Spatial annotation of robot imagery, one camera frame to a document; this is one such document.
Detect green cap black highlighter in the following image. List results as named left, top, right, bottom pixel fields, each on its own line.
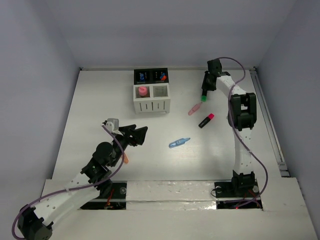
left=201, top=88, right=208, bottom=103

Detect pink cap black highlighter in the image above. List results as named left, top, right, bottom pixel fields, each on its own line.
left=198, top=113, right=215, bottom=129

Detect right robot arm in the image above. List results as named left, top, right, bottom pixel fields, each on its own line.
left=201, top=58, right=257, bottom=199

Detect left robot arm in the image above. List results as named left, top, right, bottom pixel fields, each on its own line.
left=11, top=120, right=148, bottom=240

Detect pink correction tape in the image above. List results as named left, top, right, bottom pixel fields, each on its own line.
left=187, top=102, right=202, bottom=116

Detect orange correction tape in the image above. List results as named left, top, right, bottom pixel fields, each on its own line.
left=123, top=154, right=129, bottom=164

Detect white slotted container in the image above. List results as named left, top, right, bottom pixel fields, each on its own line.
left=133, top=83, right=171, bottom=114

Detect blue correction tape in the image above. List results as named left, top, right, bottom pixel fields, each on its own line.
left=168, top=137, right=191, bottom=149

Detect black slotted container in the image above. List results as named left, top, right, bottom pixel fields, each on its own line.
left=133, top=68, right=169, bottom=85

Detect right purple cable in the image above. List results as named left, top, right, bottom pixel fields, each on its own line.
left=217, top=56, right=270, bottom=210

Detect purple cable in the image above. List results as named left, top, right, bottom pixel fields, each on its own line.
left=11, top=124, right=126, bottom=237
left=217, top=56, right=270, bottom=210

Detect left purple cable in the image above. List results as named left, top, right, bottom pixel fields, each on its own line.
left=11, top=124, right=126, bottom=237

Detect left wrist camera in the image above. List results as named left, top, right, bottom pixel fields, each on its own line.
left=101, top=118, right=120, bottom=133

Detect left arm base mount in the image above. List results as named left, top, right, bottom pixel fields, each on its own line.
left=80, top=181, right=127, bottom=210

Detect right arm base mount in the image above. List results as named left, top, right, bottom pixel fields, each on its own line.
left=210, top=173, right=263, bottom=210

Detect aluminium rail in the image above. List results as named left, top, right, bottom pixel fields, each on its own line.
left=249, top=68, right=291, bottom=178

